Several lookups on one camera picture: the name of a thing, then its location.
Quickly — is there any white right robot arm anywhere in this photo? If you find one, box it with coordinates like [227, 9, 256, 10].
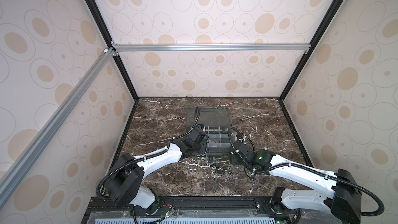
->
[230, 140, 362, 224]

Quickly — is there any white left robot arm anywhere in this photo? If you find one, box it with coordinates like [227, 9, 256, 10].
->
[96, 124, 208, 214]

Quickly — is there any pile of screws and nuts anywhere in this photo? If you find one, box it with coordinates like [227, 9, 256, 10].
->
[189, 156, 233, 175]

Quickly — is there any clear plastic compartment box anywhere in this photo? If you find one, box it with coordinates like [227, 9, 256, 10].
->
[191, 106, 231, 157]

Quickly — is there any silver aluminium crossbar rear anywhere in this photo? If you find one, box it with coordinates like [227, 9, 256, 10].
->
[114, 43, 311, 52]

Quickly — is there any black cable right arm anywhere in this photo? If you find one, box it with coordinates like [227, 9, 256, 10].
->
[228, 126, 386, 217]

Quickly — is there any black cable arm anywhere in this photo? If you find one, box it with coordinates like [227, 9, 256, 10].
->
[228, 126, 386, 217]
[95, 105, 202, 200]

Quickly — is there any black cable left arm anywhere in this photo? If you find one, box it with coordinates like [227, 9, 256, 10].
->
[95, 105, 202, 200]

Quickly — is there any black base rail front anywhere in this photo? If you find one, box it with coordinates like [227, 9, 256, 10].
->
[81, 195, 349, 224]

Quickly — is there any black corner frame post right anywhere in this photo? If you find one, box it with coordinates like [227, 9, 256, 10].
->
[279, 0, 344, 103]

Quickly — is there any black corner frame post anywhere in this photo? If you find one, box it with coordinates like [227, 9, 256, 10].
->
[85, 0, 139, 101]
[279, 0, 344, 103]

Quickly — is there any silver aluminium rail left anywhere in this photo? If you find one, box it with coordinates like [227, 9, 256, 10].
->
[1, 47, 115, 208]

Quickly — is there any black corner frame post left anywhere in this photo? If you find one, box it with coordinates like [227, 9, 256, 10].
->
[85, 0, 139, 101]

